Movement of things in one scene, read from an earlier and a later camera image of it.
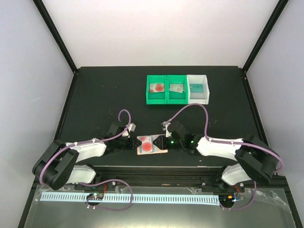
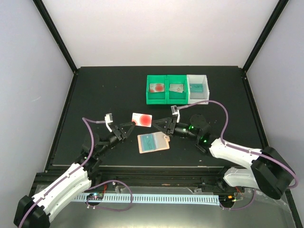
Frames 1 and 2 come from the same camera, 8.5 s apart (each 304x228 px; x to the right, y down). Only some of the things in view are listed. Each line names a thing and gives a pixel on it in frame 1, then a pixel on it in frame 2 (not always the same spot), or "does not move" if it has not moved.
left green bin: (159, 98) does not move
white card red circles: (156, 87) does not move
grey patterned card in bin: (176, 88) does not move
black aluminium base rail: (182, 177) does not move
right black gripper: (160, 146) → (169, 128)
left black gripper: (132, 146) → (121, 132)
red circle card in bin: (154, 88) does not move
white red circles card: (147, 144) → (142, 119)
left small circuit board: (95, 196) does not move
